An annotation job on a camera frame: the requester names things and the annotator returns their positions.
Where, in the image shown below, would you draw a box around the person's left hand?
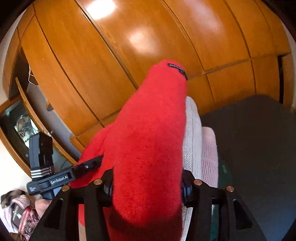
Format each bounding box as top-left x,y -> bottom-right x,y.
35,198 -> 52,218

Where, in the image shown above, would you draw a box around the pile of clothes on floor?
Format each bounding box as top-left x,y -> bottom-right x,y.
1,189 -> 40,240

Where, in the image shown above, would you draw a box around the pink folded sweater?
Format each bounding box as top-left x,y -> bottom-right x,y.
201,126 -> 219,188

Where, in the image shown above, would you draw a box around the wooden wardrobe doors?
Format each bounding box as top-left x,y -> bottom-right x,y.
1,1 -> 294,145

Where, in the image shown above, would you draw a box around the red knit sweater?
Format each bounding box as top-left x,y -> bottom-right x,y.
71,60 -> 187,240

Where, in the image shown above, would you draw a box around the glass door display cabinet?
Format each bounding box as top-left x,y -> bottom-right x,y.
1,46 -> 77,176

